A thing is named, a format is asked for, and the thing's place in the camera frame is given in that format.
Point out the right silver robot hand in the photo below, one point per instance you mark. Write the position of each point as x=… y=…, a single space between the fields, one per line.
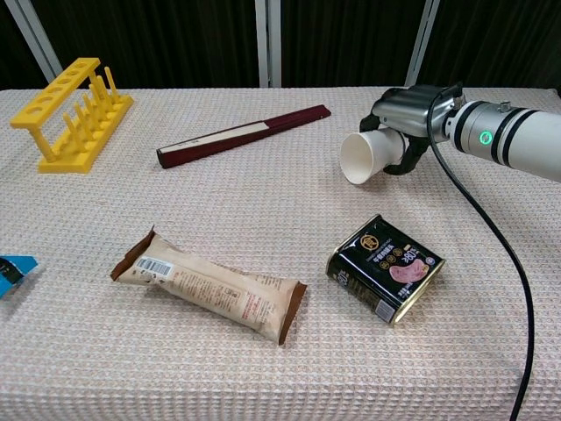
x=405 y=112

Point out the white paper cup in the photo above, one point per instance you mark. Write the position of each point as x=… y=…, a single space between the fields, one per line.
x=368 y=151

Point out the black luncheon meat can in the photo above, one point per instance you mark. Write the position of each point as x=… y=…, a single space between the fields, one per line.
x=388 y=268

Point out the dark red folded fan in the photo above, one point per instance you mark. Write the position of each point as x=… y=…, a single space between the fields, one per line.
x=241 y=135

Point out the beige woven tablecloth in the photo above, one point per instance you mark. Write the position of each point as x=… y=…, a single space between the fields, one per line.
x=245 y=245

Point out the beige snack package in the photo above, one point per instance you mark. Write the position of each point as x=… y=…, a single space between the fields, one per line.
x=210 y=287

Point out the yellow test tube rack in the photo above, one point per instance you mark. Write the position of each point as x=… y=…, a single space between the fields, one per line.
x=72 y=116

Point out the blue package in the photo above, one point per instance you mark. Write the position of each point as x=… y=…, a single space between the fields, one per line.
x=13 y=272

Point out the grey metal frame post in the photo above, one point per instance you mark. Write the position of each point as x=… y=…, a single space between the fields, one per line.
x=35 y=37
x=421 y=41
x=268 y=41

